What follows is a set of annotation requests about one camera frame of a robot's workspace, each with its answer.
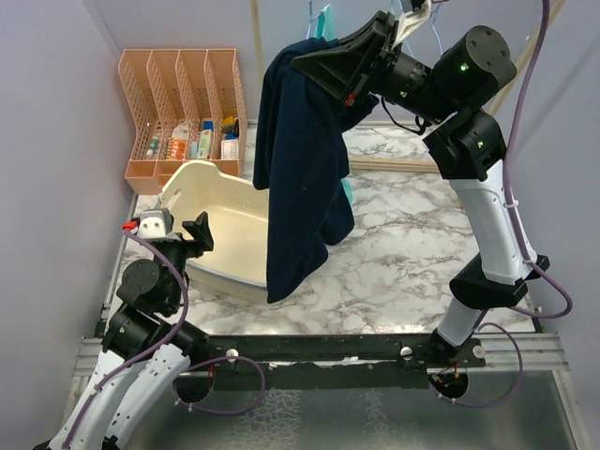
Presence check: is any navy blue t shirt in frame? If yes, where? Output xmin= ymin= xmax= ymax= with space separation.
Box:
xmin=252 ymin=38 xmax=378 ymax=304

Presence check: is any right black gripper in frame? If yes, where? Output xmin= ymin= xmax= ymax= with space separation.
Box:
xmin=291 ymin=11 xmax=456 ymax=127

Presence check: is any small bottle in organizer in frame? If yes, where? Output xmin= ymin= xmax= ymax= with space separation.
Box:
xmin=145 ymin=135 xmax=161 ymax=159

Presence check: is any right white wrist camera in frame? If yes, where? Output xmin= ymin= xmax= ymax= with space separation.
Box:
xmin=392 ymin=0 xmax=433 ymax=50

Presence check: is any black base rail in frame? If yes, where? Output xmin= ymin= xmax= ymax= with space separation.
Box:
xmin=154 ymin=322 xmax=488 ymax=392

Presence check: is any cream plastic laundry basket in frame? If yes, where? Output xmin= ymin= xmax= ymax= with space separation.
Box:
xmin=156 ymin=160 xmax=268 ymax=303

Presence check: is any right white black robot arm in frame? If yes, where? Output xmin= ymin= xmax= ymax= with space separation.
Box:
xmin=292 ymin=10 xmax=549 ymax=367

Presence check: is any orange white packet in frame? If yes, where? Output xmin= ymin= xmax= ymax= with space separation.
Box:
xmin=165 ymin=121 xmax=190 ymax=160

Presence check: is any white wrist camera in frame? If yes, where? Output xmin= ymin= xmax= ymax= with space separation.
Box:
xmin=392 ymin=0 xmax=433 ymax=50
xmin=122 ymin=208 xmax=176 ymax=241

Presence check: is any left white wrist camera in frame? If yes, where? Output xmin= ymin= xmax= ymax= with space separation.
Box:
xmin=122 ymin=208 xmax=176 ymax=241

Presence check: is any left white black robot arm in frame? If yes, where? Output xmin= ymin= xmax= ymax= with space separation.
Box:
xmin=40 ymin=208 xmax=214 ymax=449

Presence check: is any light blue wire hanger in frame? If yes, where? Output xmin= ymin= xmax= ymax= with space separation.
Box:
xmin=388 ymin=0 xmax=444 ymax=54

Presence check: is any white blue box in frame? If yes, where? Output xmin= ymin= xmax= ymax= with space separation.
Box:
xmin=221 ymin=133 xmax=239 ymax=160

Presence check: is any wooden clothes rack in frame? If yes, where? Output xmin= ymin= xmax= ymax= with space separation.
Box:
xmin=249 ymin=0 xmax=544 ymax=173

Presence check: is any green white box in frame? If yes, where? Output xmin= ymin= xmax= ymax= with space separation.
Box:
xmin=196 ymin=120 xmax=214 ymax=159

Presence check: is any orange plastic file organizer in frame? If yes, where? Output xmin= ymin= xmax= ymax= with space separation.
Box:
xmin=118 ymin=49 xmax=248 ymax=195

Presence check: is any teal t shirt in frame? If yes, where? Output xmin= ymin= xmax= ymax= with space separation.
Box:
xmin=308 ymin=3 xmax=354 ymax=205

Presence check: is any yellow black sponge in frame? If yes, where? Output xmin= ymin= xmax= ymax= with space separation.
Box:
xmin=221 ymin=116 xmax=239 ymax=135

